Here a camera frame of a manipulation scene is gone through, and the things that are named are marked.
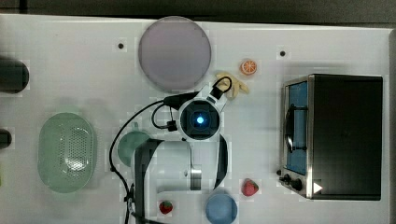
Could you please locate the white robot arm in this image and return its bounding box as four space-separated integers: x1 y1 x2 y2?
128 85 228 224

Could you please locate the green oval strainer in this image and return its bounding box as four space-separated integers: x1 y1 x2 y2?
37 112 96 193

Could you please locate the yellow peeled banana toy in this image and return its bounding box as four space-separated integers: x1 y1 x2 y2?
216 72 249 99

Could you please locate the grey round plate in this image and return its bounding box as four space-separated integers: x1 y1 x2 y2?
138 16 211 91

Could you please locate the orange slice toy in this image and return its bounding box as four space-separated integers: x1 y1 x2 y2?
240 60 257 76

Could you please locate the pink strawberry toy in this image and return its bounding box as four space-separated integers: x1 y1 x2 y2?
241 178 260 197

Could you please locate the blue cup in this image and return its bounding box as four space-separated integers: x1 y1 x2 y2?
205 194 237 224

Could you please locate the red strawberry toy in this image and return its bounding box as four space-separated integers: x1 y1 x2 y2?
159 201 174 215

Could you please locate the black pan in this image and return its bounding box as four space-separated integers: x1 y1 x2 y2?
0 59 29 93

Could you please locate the green cup with handle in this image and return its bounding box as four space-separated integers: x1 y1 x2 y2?
118 122 149 167

